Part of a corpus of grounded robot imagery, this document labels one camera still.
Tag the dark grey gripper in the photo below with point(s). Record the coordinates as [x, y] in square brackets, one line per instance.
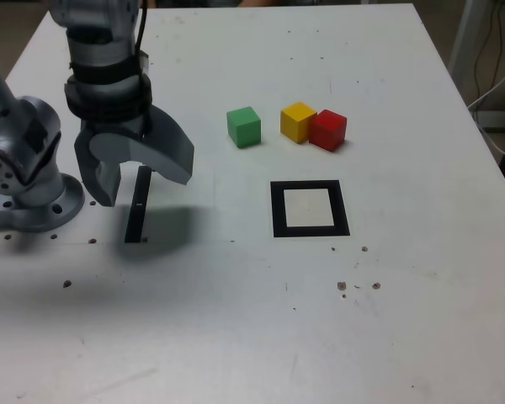
[113, 125]

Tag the green cube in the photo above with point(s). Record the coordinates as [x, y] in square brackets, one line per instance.
[244, 128]

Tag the yellow cube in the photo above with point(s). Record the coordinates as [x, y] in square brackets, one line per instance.
[294, 124]

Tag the red cube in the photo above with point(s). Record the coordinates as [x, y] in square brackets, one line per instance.
[327, 130]

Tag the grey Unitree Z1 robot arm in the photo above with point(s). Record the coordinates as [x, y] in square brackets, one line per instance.
[33, 198]

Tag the black tape square outline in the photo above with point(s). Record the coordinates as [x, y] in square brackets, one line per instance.
[278, 210]

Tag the black tape strip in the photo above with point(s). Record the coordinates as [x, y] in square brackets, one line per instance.
[136, 219]

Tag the white metal frame leg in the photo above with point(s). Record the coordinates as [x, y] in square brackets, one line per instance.
[467, 25]

